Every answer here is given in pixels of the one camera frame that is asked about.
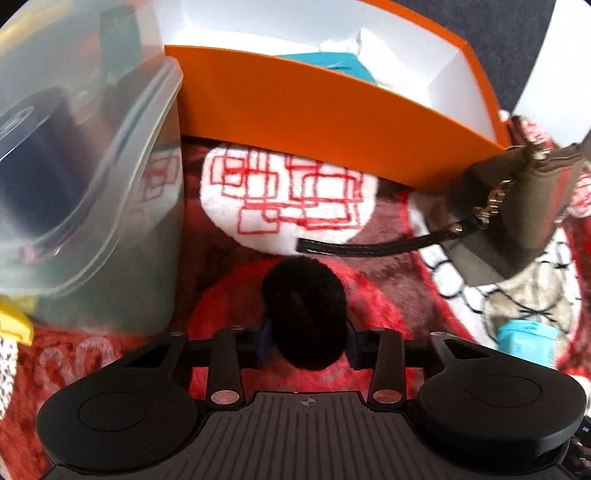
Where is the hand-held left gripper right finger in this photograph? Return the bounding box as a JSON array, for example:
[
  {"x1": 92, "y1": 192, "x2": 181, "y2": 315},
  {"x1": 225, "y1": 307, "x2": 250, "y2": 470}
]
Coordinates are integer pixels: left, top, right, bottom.
[{"x1": 345, "y1": 328, "x2": 499, "y2": 411}]

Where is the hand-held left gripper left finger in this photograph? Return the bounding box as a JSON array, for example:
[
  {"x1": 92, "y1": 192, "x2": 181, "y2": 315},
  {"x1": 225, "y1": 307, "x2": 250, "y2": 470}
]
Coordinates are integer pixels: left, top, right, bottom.
[{"x1": 111, "y1": 320, "x2": 274, "y2": 411}]

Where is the black fuzzy scrunchie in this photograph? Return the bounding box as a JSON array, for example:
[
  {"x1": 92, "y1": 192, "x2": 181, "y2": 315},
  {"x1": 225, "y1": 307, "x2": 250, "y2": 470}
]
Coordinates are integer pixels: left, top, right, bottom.
[{"x1": 261, "y1": 256, "x2": 348, "y2": 371}]

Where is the orange cardboard box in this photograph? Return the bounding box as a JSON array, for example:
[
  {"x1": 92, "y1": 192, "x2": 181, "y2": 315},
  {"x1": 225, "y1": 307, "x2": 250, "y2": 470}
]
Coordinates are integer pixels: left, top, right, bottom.
[{"x1": 152, "y1": 0, "x2": 509, "y2": 193}]

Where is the red printed blanket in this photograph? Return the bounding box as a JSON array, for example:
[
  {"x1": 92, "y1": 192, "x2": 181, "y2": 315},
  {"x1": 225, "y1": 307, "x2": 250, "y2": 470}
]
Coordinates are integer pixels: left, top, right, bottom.
[{"x1": 0, "y1": 115, "x2": 591, "y2": 480}]

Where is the light blue box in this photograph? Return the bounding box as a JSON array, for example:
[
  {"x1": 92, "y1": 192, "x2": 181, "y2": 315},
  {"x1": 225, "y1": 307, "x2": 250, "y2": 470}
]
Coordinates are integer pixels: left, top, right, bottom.
[{"x1": 496, "y1": 318, "x2": 560, "y2": 371}]

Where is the clear plastic storage box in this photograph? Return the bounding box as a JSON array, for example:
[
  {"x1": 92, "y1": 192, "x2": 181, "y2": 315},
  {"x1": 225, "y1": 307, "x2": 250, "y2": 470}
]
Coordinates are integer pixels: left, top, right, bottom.
[{"x1": 0, "y1": 0, "x2": 186, "y2": 345}]

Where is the brown handbag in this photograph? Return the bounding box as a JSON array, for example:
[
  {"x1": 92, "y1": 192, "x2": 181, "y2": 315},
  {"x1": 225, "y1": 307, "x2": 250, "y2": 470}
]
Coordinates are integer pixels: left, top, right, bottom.
[{"x1": 295, "y1": 116, "x2": 591, "y2": 284}]

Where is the dark blue jar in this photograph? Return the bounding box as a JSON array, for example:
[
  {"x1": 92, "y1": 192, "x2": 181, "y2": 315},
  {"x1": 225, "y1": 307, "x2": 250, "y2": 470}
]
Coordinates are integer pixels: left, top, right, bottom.
[{"x1": 0, "y1": 87, "x2": 99, "y2": 241}]

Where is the dark grey upholstered panel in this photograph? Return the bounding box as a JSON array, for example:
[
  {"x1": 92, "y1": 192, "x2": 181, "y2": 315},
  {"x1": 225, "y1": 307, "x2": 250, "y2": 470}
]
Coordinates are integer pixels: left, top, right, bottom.
[{"x1": 392, "y1": 0, "x2": 556, "y2": 112}]

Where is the dark green block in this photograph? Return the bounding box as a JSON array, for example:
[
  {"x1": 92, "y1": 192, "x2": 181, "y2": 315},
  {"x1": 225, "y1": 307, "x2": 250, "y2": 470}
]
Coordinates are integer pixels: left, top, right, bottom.
[{"x1": 99, "y1": 4, "x2": 142, "y2": 62}]

